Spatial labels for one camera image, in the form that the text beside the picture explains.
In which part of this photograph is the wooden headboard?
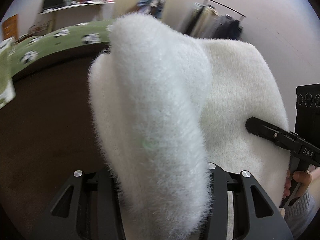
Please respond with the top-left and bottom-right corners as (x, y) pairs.
(2, 14), (18, 40)

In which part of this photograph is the person right hand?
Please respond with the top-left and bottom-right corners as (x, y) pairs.
(282, 167), (319, 199)

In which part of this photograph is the pile of blue clothes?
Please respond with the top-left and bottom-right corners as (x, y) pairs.
(136, 0), (165, 19)

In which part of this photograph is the black monitor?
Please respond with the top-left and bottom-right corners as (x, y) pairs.
(42, 0), (65, 11)

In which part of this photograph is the grey knit sleeve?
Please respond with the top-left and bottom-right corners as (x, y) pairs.
(284, 190), (316, 239)

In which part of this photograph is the white green fleece pillow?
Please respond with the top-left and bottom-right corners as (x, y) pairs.
(1, 37), (16, 108)

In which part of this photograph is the clothes rack with garments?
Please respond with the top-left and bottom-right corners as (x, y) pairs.
(181, 0), (246, 40)

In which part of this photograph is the white fluffy cardigan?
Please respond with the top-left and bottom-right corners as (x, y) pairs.
(88, 14), (289, 239)

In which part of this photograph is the green panda print blanket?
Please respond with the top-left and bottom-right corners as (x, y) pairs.
(9, 19), (114, 78)

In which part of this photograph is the white desk shelf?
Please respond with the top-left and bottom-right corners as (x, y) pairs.
(39, 2), (116, 29)

